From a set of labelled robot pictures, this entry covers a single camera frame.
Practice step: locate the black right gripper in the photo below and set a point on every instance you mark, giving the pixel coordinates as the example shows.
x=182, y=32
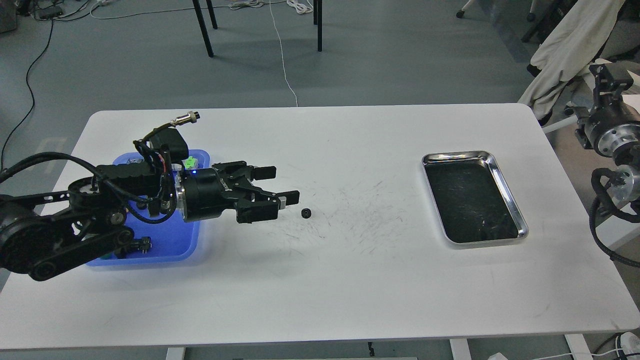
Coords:
x=614, y=127

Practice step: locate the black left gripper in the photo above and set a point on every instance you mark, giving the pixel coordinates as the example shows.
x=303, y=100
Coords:
x=205, y=193

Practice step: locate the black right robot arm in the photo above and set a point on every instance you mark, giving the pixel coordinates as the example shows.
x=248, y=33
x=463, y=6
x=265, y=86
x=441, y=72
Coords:
x=616, y=194

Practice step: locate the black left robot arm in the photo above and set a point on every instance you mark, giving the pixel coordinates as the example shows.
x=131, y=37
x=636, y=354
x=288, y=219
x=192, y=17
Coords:
x=46, y=234

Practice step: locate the white chair with cloth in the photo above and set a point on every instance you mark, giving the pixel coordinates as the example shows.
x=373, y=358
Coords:
x=591, y=30

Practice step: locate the blue plastic tray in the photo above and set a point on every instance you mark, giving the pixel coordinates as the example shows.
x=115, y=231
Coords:
x=171, y=241

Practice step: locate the silver metal tray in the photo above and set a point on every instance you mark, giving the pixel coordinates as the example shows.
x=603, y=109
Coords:
x=474, y=203

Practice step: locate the green grey switch part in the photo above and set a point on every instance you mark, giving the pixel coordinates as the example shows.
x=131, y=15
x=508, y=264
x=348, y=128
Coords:
x=191, y=163

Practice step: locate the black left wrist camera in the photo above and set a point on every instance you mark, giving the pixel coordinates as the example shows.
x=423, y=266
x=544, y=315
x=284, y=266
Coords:
x=166, y=137

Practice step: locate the black switch contact block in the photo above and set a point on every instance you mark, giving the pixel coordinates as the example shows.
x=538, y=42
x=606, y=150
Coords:
x=142, y=245

